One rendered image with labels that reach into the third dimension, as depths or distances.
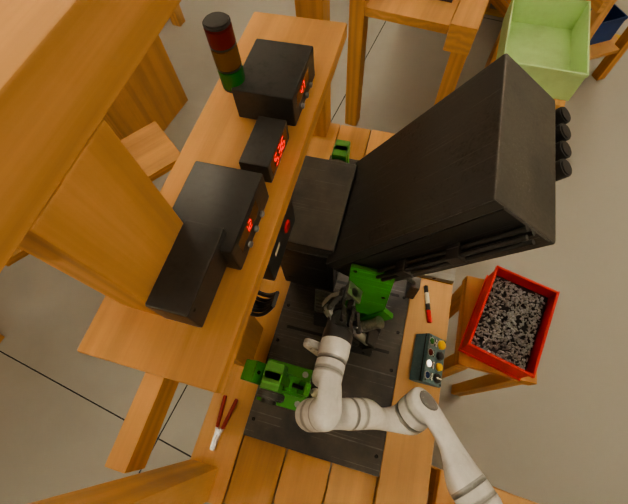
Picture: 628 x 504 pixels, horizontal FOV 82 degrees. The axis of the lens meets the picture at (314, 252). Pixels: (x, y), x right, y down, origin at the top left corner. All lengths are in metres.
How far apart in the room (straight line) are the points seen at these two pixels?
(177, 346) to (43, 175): 0.34
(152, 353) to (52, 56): 0.43
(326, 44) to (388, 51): 2.61
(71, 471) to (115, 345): 1.88
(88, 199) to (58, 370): 2.25
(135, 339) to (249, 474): 0.72
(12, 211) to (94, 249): 0.11
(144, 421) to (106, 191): 0.60
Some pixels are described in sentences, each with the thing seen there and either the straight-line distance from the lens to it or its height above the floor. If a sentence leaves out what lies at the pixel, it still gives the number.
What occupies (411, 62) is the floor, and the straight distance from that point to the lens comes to 3.52.
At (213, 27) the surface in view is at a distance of 0.75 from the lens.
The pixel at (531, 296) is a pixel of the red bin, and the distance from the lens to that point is 1.49.
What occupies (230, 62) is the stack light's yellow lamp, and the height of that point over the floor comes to 1.67.
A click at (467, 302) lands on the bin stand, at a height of 0.80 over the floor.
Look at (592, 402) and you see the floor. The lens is 2.53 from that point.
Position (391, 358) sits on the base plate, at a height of 0.90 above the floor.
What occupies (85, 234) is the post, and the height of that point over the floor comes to 1.79.
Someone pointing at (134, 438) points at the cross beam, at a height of 1.28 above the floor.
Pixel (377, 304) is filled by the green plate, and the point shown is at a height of 1.13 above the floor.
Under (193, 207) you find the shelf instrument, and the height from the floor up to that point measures 1.62.
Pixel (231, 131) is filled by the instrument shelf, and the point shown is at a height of 1.54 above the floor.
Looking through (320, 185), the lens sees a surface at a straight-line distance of 1.09.
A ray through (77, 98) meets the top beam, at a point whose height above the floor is 1.89.
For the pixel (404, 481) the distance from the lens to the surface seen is 1.26.
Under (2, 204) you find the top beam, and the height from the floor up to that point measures 1.89.
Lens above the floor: 2.13
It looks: 65 degrees down
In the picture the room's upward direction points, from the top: 7 degrees counter-clockwise
